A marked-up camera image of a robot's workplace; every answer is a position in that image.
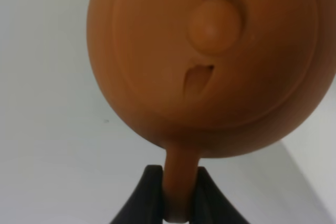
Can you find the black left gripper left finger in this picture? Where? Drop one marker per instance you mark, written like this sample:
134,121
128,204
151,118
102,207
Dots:
145,205

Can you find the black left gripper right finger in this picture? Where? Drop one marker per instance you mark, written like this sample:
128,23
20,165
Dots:
209,205

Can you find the brown clay teapot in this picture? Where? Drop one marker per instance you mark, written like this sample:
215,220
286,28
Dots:
210,78

